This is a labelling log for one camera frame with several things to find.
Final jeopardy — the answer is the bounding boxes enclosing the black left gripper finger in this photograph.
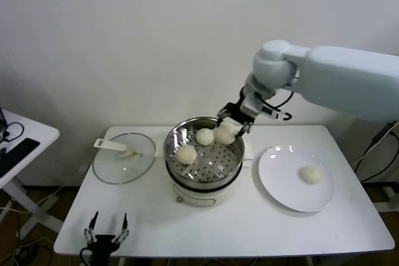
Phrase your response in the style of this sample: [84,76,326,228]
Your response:
[82,211,99,245]
[112,212,130,246]

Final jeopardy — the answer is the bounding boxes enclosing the large white plate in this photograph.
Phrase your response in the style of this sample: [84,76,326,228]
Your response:
[257,145,336,213]

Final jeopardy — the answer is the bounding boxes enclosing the white floor cable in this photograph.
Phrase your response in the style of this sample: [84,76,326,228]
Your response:
[0,184,63,214]

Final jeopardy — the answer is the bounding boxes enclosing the white steamed baozi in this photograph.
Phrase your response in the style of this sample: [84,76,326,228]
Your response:
[213,122,238,146]
[176,146,198,166]
[195,128,215,146]
[299,166,322,185]

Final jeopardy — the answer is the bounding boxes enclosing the flat black keyboard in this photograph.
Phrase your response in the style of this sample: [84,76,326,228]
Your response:
[0,138,41,178]

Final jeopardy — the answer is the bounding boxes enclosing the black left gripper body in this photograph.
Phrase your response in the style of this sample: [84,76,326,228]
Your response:
[90,234,122,266]

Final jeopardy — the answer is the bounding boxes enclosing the black looped cable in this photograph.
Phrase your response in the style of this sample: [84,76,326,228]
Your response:
[0,121,25,154]

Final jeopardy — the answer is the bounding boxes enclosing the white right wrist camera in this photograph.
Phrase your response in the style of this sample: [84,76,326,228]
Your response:
[240,93,292,122]

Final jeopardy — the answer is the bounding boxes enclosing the white electric cooking pot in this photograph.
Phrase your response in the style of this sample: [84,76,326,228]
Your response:
[155,139,254,208]

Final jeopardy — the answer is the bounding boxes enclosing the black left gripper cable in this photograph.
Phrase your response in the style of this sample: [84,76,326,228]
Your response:
[80,246,94,265]

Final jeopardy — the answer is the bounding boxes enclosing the glass lid with white handle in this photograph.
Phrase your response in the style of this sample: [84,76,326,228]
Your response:
[92,133,156,185]

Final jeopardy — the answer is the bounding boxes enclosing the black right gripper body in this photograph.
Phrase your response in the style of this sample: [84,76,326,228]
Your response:
[224,102,255,124]

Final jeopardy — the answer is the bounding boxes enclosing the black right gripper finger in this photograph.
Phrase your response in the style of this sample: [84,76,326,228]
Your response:
[235,121,253,140]
[217,108,229,130]

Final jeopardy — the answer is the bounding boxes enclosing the stainless perforated steamer basket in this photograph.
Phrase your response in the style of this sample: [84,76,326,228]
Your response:
[164,117,246,184]

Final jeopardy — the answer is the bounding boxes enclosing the white folding side table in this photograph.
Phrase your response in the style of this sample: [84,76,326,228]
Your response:
[0,109,63,234]

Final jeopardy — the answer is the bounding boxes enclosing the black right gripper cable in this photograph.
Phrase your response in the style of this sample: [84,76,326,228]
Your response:
[264,90,296,110]

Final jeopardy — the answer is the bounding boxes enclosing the black power adapter cable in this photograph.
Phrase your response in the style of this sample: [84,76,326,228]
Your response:
[353,121,399,184]

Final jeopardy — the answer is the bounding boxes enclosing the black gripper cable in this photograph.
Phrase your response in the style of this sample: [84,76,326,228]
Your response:
[80,246,94,265]
[264,90,296,110]

